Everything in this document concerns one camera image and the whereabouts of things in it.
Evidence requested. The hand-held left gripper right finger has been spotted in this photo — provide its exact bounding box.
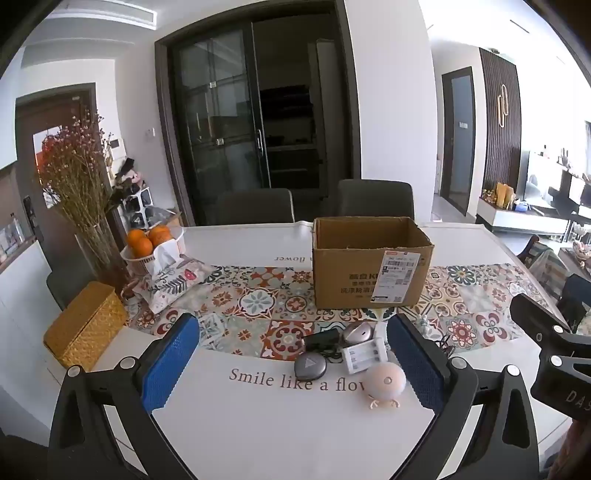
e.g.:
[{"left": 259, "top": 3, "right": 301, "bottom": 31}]
[{"left": 385, "top": 313, "right": 541, "bottom": 480}]

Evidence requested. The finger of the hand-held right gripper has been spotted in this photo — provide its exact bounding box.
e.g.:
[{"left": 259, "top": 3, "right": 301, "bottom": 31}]
[{"left": 510, "top": 293, "right": 575, "bottom": 346}]

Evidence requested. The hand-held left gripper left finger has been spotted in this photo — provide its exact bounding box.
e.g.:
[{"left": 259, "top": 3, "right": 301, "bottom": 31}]
[{"left": 48, "top": 313, "right": 200, "bottom": 480}]

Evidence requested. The pink round chick device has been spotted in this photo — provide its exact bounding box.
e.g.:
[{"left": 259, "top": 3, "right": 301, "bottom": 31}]
[{"left": 359, "top": 362, "right": 408, "bottom": 411}]

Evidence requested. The white battery charger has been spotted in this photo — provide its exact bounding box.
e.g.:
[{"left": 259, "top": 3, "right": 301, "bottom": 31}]
[{"left": 342, "top": 338, "right": 389, "bottom": 374}]

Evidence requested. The grey oval device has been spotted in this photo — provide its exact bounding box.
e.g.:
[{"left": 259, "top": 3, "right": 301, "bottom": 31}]
[{"left": 341, "top": 322, "right": 376, "bottom": 348}]

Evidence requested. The black power adapter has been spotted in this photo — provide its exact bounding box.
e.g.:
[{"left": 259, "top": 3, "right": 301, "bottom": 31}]
[{"left": 302, "top": 329, "right": 345, "bottom": 360}]

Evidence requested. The grey rounded triangular device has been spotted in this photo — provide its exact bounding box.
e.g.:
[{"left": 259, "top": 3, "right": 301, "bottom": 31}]
[{"left": 294, "top": 352, "right": 329, "bottom": 381}]

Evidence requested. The brown cardboard box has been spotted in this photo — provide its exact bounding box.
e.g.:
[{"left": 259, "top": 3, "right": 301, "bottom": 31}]
[{"left": 312, "top": 217, "right": 435, "bottom": 310}]

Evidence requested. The person's right forearm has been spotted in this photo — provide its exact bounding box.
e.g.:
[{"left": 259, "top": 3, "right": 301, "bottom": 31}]
[{"left": 547, "top": 418, "right": 591, "bottom": 480}]

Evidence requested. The chair with patterned cushion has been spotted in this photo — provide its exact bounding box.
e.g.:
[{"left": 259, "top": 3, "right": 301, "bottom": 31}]
[{"left": 517, "top": 234, "right": 571, "bottom": 305}]

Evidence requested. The floral fabric tissue box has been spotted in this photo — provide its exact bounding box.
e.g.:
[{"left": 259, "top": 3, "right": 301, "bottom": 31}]
[{"left": 139, "top": 240, "right": 223, "bottom": 315}]

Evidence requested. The yellow woven box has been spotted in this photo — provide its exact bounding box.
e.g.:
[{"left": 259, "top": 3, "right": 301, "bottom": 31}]
[{"left": 43, "top": 281, "right": 129, "bottom": 372}]

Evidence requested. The white low cabinet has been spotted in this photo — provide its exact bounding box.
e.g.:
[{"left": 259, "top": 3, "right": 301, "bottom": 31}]
[{"left": 475, "top": 198, "right": 570, "bottom": 236}]

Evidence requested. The white plastic basket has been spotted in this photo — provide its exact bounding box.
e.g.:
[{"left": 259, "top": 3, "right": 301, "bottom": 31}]
[{"left": 120, "top": 229, "right": 186, "bottom": 278}]

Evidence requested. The glass vase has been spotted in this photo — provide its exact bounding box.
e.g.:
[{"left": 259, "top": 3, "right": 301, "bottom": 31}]
[{"left": 74, "top": 222, "right": 133, "bottom": 298}]

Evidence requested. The patterned table runner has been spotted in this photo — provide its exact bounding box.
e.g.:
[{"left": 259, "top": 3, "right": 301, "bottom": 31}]
[{"left": 124, "top": 263, "right": 555, "bottom": 361}]

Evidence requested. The dark grey dining chair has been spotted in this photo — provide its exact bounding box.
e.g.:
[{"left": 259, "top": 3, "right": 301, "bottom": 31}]
[
  {"left": 335, "top": 179, "right": 415, "bottom": 220},
  {"left": 46, "top": 270, "right": 95, "bottom": 311},
  {"left": 215, "top": 188, "right": 295, "bottom": 225}
]

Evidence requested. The white shoe rack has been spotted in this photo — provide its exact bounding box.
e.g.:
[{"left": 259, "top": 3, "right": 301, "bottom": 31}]
[{"left": 115, "top": 185, "right": 154, "bottom": 232}]

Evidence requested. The dark soft bundle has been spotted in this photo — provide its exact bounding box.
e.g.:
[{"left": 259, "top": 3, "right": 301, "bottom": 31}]
[{"left": 113, "top": 157, "right": 140, "bottom": 191}]

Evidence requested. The grey room door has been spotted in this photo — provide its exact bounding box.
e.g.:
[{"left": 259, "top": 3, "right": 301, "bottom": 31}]
[{"left": 438, "top": 67, "right": 476, "bottom": 217}]

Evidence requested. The brown entry door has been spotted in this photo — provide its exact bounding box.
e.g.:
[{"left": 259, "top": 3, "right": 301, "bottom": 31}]
[{"left": 14, "top": 83, "right": 99, "bottom": 278}]

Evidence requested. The dried flower bunch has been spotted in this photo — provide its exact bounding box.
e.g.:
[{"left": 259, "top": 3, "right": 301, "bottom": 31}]
[{"left": 36, "top": 110, "right": 122, "bottom": 232}]

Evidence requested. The red door poster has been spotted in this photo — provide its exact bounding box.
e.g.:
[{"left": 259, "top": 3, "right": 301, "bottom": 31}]
[{"left": 32, "top": 124, "right": 86, "bottom": 208}]

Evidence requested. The dark glass sliding door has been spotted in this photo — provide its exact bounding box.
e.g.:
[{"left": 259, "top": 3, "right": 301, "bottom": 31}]
[{"left": 154, "top": 0, "right": 362, "bottom": 227}]

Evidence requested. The dark slatted wall panel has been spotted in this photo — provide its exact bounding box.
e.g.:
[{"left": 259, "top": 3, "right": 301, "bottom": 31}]
[{"left": 478, "top": 46, "right": 522, "bottom": 195}]

